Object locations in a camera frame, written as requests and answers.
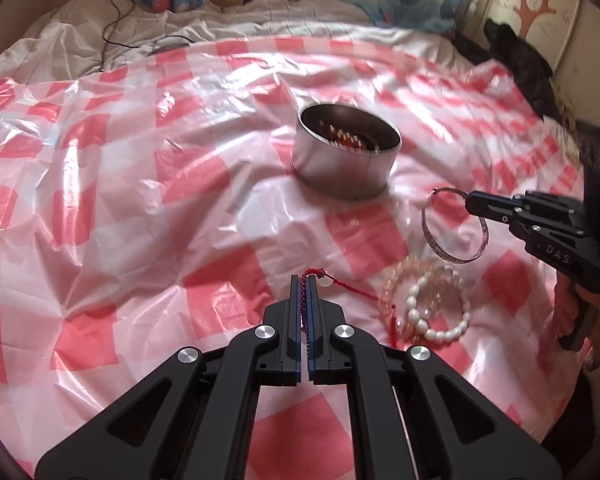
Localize white striped quilt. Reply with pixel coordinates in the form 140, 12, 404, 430
0, 0, 461, 86

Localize white bead bracelet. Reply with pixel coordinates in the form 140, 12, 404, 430
407, 270, 473, 346

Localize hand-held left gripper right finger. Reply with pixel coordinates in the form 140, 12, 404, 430
307, 277, 546, 480

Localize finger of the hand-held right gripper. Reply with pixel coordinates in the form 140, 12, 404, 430
465, 195, 537, 241
472, 190, 588, 237

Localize red string bracelet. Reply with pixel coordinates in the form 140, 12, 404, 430
300, 267, 401, 348

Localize person's right hand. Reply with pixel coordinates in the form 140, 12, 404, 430
550, 277, 600, 371

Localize dark cloth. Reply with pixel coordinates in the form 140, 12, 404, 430
455, 19, 576, 126

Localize silver bangle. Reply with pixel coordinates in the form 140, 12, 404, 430
421, 187, 491, 264

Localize pink bead bracelet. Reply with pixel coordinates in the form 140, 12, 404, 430
382, 257, 461, 341

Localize black cable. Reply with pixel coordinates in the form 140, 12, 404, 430
92, 0, 191, 71

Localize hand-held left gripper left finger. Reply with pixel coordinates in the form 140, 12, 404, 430
34, 275, 301, 480

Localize red checkered plastic sheet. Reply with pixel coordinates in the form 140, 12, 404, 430
0, 35, 586, 480

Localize round metal tin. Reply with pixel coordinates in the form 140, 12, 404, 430
290, 102, 402, 200

